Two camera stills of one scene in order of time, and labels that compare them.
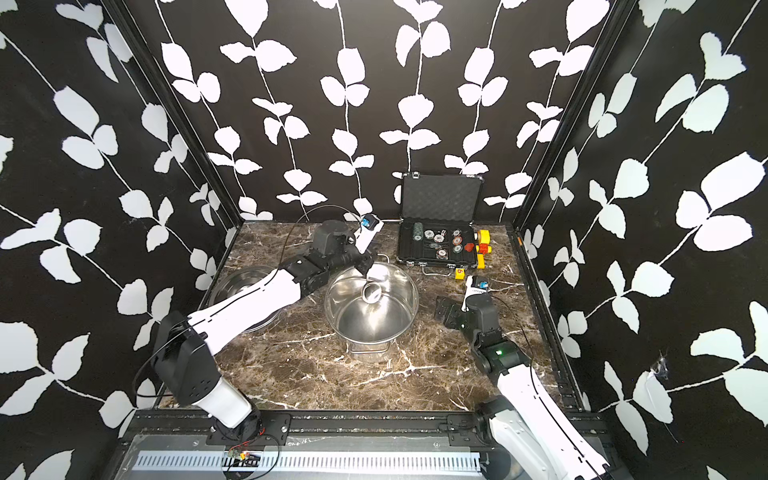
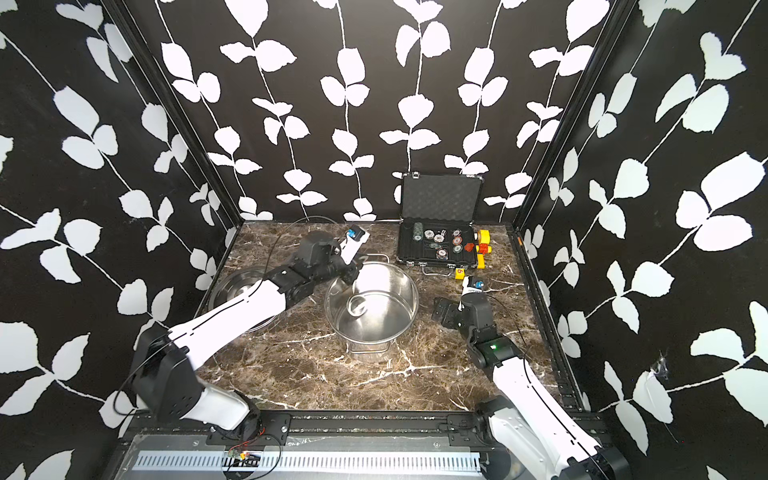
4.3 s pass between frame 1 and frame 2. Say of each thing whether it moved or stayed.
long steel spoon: moved
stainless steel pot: stayed
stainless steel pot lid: stayed
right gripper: stayed
